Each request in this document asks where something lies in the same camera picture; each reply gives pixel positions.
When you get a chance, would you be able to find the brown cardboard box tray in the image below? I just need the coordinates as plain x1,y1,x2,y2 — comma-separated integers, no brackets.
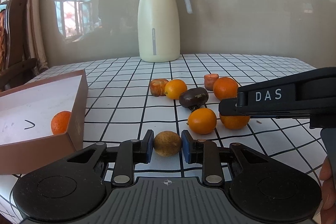
0,70,88,175

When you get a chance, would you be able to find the wooden sofa orange cushion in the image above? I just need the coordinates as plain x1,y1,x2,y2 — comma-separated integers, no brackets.
1,0,37,92

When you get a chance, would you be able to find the brownish carrot chunk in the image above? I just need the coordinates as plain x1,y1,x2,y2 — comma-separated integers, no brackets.
149,79,169,97

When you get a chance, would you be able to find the cream thermos jug grey lid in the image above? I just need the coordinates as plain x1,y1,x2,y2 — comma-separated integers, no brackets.
137,0,193,63

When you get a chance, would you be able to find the orange mandarin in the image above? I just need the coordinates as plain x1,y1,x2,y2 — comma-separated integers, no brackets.
51,111,71,135
220,115,250,130
213,77,239,101

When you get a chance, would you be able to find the small tan potato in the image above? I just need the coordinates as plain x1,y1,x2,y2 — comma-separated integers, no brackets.
153,131,182,157

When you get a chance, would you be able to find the person right hand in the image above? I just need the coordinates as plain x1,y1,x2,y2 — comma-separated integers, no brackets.
319,157,335,210

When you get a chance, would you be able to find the checkered white tablecloth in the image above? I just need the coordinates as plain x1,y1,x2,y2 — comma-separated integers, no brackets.
0,53,329,222

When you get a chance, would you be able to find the dark purple passion fruit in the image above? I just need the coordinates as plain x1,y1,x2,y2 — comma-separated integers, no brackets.
179,88,209,112

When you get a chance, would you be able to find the yellow-orange kumquat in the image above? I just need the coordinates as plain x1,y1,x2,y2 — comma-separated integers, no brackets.
164,79,187,100

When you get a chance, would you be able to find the small orange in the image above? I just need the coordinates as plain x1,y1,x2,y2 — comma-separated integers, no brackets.
187,108,217,135

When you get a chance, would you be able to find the small carrot chunk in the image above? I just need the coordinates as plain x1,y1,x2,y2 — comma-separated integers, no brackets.
204,74,219,91

